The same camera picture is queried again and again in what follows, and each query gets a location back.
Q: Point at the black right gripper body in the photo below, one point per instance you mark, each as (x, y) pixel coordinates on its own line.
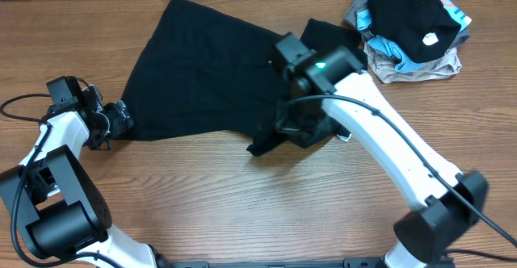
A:
(307, 117)

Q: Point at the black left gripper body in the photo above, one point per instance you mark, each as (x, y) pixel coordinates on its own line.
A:
(119, 119)

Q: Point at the dark teal t-shirt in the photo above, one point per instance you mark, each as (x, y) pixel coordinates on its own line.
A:
(204, 71)

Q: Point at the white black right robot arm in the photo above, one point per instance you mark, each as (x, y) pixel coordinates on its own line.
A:
(331, 92)

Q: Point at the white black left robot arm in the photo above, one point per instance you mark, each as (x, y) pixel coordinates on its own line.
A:
(57, 213)

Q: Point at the beige garment in pile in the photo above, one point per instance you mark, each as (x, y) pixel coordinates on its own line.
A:
(384, 67)

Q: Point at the light blue garment in pile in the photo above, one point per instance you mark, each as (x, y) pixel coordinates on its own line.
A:
(387, 47)

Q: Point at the grey garment in pile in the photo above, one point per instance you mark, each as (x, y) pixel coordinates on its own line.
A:
(449, 5)

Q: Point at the black folded garment on pile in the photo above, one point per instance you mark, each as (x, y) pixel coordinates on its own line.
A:
(423, 29)

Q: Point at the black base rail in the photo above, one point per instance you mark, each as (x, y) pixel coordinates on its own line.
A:
(278, 264)

